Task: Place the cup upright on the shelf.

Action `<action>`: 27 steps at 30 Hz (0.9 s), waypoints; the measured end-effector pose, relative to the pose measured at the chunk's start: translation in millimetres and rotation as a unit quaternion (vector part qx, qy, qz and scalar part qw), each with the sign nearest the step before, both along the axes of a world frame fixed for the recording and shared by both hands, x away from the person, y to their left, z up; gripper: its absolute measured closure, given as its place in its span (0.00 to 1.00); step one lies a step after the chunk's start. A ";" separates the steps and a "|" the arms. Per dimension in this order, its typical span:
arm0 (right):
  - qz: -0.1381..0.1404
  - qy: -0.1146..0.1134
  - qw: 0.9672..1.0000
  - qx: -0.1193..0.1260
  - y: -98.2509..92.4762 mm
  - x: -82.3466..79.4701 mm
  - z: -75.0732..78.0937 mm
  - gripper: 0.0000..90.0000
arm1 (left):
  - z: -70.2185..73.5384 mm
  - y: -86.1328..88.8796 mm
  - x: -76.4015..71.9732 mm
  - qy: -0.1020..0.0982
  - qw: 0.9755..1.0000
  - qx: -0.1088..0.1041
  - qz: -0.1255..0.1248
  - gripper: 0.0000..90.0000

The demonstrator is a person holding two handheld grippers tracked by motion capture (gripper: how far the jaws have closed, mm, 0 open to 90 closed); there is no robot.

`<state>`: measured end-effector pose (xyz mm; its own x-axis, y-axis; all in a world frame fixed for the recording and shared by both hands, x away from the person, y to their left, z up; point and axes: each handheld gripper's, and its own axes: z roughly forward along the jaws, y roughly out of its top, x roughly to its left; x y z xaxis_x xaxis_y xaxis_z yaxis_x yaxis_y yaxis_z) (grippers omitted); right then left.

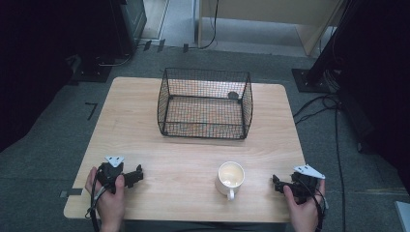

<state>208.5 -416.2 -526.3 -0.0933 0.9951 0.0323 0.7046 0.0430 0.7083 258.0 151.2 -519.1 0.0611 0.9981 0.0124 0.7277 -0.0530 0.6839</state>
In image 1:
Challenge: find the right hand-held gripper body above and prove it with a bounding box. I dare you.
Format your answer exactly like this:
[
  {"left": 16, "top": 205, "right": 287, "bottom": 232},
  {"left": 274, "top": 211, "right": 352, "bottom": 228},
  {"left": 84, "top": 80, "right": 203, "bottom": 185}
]
[{"left": 288, "top": 164, "right": 326, "bottom": 206}]

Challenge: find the white cup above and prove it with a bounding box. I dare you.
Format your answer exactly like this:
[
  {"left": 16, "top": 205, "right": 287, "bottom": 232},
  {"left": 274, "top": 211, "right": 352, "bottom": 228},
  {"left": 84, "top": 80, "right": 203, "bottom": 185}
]
[{"left": 215, "top": 160, "right": 246, "bottom": 202}]

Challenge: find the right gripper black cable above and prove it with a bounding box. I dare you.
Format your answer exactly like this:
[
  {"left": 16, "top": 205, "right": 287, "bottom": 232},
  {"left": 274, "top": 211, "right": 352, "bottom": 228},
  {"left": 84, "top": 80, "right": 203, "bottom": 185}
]
[{"left": 298, "top": 179, "right": 329, "bottom": 232}]

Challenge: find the dark curtain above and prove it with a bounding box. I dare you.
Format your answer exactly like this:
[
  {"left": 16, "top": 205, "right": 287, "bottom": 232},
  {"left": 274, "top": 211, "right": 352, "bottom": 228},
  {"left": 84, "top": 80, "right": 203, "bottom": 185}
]
[
  {"left": 0, "top": 0, "right": 148, "bottom": 153},
  {"left": 306, "top": 0, "right": 410, "bottom": 194}
]

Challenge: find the person's right hand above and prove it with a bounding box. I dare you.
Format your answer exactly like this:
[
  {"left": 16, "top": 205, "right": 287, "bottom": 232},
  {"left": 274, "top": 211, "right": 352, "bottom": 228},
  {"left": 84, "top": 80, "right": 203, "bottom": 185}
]
[{"left": 282, "top": 179, "right": 326, "bottom": 230}]

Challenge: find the black floor cable bundle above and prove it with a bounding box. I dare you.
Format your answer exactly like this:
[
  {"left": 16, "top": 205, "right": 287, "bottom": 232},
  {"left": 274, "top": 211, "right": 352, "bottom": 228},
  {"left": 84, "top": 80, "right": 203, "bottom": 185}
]
[{"left": 292, "top": 91, "right": 347, "bottom": 232}]

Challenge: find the beige wooden cabinet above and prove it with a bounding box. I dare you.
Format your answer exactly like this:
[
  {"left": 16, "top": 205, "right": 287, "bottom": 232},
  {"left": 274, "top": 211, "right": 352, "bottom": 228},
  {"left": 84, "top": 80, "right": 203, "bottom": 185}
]
[{"left": 196, "top": 0, "right": 346, "bottom": 57}]

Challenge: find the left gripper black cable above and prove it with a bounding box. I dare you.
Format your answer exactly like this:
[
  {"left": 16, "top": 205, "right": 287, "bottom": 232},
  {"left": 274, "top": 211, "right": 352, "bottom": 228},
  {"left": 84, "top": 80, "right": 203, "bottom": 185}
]
[{"left": 84, "top": 172, "right": 110, "bottom": 232}]

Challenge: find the black stand base plate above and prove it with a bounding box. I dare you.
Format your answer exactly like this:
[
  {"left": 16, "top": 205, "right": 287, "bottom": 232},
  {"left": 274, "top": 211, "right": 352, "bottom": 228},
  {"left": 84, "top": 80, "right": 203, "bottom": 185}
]
[
  {"left": 70, "top": 55, "right": 114, "bottom": 84},
  {"left": 291, "top": 68, "right": 335, "bottom": 95}
]

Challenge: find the grey tape strip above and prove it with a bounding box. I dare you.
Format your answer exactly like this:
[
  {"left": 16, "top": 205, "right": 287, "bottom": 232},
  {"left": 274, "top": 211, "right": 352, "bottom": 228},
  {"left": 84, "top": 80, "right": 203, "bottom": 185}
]
[{"left": 59, "top": 188, "right": 84, "bottom": 198}]

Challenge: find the pale grey box corner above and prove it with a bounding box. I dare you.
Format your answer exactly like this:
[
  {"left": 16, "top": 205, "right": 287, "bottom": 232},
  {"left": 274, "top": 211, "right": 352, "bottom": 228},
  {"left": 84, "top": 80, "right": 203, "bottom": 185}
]
[{"left": 394, "top": 200, "right": 410, "bottom": 232}]

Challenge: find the black tape corner mark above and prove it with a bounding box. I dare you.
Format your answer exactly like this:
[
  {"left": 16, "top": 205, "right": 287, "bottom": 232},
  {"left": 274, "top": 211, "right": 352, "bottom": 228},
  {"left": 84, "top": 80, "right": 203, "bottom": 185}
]
[{"left": 84, "top": 101, "right": 99, "bottom": 122}]

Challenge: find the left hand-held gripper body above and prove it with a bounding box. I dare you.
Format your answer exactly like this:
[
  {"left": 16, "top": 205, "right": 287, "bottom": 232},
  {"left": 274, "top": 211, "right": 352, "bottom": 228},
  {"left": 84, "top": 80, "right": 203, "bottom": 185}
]
[{"left": 96, "top": 155, "right": 126, "bottom": 195}]

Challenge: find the person's left hand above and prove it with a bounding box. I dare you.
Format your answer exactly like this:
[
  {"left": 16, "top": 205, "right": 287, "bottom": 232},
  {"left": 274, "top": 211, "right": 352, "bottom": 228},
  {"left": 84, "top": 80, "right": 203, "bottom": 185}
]
[{"left": 84, "top": 165, "right": 127, "bottom": 226}]

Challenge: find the black wire mesh basket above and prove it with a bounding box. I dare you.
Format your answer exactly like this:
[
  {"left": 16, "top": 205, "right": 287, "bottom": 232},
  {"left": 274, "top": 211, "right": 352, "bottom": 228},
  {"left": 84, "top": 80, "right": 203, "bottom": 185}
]
[{"left": 157, "top": 67, "right": 254, "bottom": 140}]

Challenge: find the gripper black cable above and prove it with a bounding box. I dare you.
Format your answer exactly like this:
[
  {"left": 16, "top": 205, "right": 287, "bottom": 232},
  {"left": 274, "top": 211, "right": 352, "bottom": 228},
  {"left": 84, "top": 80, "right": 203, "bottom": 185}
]
[
  {"left": 84, "top": 172, "right": 110, "bottom": 232},
  {"left": 298, "top": 179, "right": 329, "bottom": 232}
]

